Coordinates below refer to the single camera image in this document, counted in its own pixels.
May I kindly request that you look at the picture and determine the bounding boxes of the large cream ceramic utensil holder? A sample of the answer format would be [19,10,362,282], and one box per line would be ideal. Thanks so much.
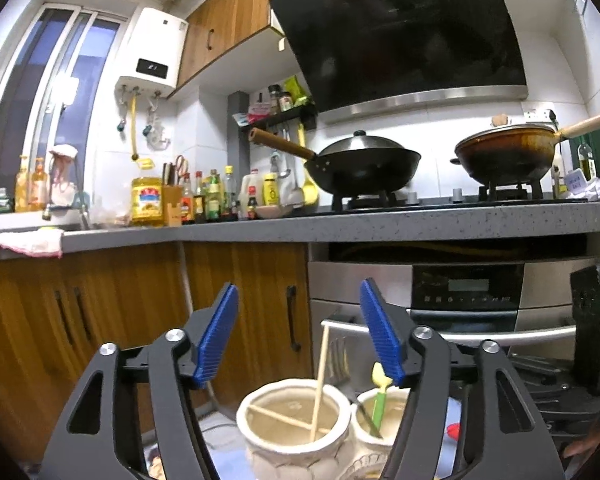
[236,379,355,480]

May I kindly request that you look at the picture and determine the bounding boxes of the small cream ceramic utensil holder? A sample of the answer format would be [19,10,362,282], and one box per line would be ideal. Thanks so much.
[352,387,412,480]

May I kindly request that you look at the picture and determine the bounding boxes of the row of sauce bottles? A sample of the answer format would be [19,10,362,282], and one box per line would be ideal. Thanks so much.
[180,165,281,223]

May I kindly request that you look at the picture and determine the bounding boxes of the pink white dish cloth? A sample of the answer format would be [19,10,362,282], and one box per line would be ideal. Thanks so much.
[0,230,65,260]

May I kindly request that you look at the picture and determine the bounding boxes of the yellow plastic spatula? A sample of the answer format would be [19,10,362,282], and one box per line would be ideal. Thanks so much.
[297,125,321,207]

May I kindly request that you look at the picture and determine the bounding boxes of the metal ladle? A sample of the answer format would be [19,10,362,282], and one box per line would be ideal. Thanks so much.
[280,130,307,207]

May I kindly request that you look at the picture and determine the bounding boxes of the dark metal knife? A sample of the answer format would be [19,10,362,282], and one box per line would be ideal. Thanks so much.
[347,392,383,440]

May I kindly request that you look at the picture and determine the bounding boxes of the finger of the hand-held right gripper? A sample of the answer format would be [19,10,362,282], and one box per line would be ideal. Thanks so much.
[510,355,583,413]

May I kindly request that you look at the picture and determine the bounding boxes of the person's right hand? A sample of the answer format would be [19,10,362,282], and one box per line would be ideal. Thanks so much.
[562,417,600,461]

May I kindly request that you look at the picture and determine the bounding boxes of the kitchen window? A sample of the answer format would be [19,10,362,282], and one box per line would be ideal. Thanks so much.
[0,2,127,201]

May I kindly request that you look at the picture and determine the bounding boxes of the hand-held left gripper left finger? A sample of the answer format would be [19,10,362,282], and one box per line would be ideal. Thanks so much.
[37,282,241,480]

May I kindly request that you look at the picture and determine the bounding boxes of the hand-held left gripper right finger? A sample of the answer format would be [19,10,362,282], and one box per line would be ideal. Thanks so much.
[359,279,568,480]

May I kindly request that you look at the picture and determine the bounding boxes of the wooden base cabinet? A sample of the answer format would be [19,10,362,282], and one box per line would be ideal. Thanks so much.
[0,242,314,463]

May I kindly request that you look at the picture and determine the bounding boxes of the white water heater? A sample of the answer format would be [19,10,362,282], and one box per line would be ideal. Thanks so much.
[115,7,188,100]

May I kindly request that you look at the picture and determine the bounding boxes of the yellow gas hose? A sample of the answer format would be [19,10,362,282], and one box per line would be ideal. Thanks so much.
[129,92,154,169]

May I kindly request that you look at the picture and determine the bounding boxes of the wooden knife block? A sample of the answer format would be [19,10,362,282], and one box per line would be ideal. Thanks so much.
[162,161,184,226]

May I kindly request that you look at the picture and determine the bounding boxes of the black wall spice rack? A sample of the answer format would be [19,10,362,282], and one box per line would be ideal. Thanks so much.
[237,104,319,134]

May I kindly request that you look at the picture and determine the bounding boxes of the amber glass bottle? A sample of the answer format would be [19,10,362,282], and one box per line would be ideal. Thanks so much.
[30,157,49,211]
[14,155,31,212]

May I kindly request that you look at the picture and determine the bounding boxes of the steel built-in oven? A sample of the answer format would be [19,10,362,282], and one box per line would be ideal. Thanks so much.
[307,255,583,348]

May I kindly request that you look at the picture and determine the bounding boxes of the green snack packet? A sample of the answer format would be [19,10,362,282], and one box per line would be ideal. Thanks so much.
[283,76,314,109]

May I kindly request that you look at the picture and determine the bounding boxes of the black wok with wooden handle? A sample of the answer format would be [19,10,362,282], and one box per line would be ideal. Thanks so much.
[249,127,423,196]

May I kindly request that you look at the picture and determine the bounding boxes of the black gas stove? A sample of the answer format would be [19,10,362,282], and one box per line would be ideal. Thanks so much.
[300,182,591,215]

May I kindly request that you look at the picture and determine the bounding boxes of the steel wok lid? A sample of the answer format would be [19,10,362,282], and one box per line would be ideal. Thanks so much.
[320,131,406,157]

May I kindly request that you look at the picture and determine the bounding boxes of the olive oil bottle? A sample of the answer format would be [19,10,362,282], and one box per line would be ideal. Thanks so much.
[577,135,595,182]

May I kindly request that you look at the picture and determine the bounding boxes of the wooden wall cabinet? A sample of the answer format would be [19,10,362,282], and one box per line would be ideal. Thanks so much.
[177,0,323,97]

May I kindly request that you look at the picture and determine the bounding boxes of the yellow cooking oil bottle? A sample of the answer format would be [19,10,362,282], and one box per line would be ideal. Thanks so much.
[131,177,166,228]

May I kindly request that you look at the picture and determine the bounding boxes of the wooden chopstick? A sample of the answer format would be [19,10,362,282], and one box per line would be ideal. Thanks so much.
[310,324,331,442]
[246,404,328,435]

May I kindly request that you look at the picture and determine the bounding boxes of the black range hood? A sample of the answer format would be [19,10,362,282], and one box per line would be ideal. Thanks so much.
[269,0,530,126]

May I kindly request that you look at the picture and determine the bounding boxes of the hanging white cloth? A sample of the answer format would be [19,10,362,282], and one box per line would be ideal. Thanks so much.
[49,145,79,203]

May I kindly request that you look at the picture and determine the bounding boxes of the green yellow plastic spoon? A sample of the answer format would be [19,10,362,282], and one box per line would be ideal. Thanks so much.
[370,362,392,428]

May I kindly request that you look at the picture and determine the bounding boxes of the brown pot with wooden handle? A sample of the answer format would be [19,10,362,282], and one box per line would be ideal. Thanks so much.
[450,112,600,186]

